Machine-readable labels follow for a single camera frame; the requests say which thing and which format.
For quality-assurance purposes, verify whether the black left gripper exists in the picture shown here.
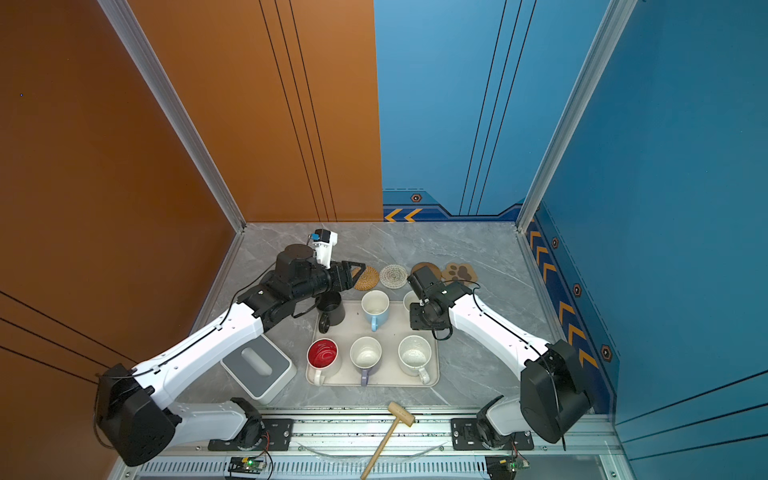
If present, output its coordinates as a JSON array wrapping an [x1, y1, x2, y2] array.
[[292, 261, 366, 307]]

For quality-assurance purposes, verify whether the tan woven rattan coaster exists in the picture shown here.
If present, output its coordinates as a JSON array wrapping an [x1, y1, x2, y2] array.
[[354, 266, 380, 291]]

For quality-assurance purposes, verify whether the black mug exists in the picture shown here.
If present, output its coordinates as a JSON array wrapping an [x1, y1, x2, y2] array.
[[316, 292, 346, 334]]

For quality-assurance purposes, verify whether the paw print cork coaster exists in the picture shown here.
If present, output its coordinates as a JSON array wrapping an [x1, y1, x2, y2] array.
[[441, 262, 478, 285]]

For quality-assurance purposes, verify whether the round dark cork coaster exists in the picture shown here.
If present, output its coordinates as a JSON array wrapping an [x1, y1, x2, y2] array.
[[411, 262, 442, 280]]

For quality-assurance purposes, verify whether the white woven round coaster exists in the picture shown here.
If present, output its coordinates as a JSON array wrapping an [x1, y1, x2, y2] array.
[[379, 264, 409, 290]]

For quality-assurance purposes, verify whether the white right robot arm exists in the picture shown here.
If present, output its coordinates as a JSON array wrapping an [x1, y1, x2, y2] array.
[[408, 267, 594, 449]]

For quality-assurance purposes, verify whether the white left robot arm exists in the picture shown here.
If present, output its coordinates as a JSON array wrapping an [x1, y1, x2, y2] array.
[[94, 244, 366, 467]]

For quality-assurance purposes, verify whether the white mug back right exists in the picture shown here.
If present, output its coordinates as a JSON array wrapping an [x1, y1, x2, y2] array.
[[403, 291, 421, 312]]

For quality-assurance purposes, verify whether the beige serving tray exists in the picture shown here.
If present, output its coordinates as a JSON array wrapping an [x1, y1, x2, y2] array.
[[306, 301, 440, 388]]

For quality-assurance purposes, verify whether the large white mug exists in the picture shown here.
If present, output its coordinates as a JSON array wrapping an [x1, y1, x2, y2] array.
[[397, 335, 432, 385]]

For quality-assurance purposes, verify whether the light blue mug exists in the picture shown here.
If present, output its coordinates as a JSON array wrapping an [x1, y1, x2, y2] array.
[[361, 290, 390, 332]]

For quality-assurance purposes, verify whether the red inside white mug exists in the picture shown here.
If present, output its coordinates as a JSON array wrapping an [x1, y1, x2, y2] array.
[[307, 338, 342, 386]]

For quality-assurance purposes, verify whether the wooden mallet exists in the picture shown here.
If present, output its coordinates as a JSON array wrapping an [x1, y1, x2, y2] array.
[[360, 402, 415, 480]]

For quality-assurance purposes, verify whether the right green circuit board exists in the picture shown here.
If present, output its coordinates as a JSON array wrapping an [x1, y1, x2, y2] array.
[[485, 456, 524, 480]]

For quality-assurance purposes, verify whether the green circuit board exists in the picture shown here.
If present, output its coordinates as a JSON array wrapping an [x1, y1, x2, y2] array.
[[227, 456, 271, 479], [485, 456, 524, 480]]

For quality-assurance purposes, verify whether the left green circuit board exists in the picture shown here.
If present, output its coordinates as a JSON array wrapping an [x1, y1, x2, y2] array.
[[227, 456, 271, 479]]

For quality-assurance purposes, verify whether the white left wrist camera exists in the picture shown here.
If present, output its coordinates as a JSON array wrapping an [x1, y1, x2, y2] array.
[[308, 229, 338, 269]]

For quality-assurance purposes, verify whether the white mug purple handle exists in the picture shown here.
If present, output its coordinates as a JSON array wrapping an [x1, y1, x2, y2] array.
[[349, 336, 383, 387]]

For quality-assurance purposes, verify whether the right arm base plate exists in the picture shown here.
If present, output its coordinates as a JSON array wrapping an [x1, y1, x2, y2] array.
[[450, 417, 534, 451]]

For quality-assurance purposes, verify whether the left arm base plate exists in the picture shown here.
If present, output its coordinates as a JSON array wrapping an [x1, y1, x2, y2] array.
[[207, 418, 294, 452]]

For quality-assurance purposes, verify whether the aluminium front rail frame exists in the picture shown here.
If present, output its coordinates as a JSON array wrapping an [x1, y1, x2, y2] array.
[[109, 408, 634, 479]]

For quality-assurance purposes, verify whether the aluminium corner post left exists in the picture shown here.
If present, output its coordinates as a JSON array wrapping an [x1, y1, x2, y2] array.
[[97, 0, 247, 233]]

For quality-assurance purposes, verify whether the aluminium corner post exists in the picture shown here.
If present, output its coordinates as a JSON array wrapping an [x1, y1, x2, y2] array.
[[516, 0, 637, 234], [97, 0, 247, 233]]

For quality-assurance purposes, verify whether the aluminium corner post right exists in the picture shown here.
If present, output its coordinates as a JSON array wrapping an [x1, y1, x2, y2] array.
[[516, 0, 637, 234]]

